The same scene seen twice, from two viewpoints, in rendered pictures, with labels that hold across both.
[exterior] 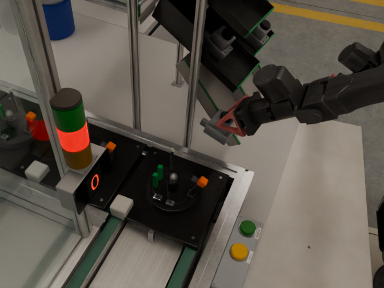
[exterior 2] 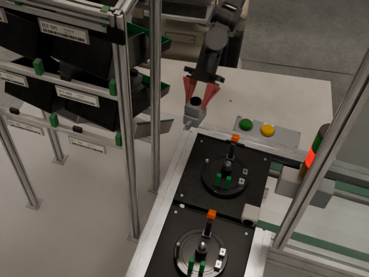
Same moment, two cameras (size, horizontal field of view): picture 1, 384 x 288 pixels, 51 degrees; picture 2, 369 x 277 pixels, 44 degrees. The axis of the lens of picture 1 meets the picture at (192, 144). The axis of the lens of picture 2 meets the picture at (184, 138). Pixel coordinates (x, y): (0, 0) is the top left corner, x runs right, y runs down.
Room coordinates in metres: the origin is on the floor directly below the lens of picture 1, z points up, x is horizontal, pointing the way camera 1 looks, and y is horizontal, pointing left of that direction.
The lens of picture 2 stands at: (0.77, 0.74, 2.11)
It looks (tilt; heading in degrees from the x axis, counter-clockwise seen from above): 54 degrees down; 266
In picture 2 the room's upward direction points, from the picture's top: 5 degrees clockwise
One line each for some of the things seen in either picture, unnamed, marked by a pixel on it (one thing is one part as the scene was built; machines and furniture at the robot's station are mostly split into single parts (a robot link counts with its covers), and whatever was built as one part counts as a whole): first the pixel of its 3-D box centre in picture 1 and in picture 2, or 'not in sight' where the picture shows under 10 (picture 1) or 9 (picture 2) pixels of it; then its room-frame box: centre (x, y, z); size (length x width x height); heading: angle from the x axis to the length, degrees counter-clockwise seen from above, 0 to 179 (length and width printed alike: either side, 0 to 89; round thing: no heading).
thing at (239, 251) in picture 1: (239, 252); (267, 131); (0.45, -0.14, 0.96); 0.04 x 0.04 x 0.02
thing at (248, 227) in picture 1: (247, 228); (245, 125); (0.52, -0.16, 0.96); 0.04 x 0.04 x 0.02
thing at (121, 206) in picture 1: (121, 207); (250, 215); (0.53, 0.16, 0.97); 0.05 x 0.05 x 0.04; 73
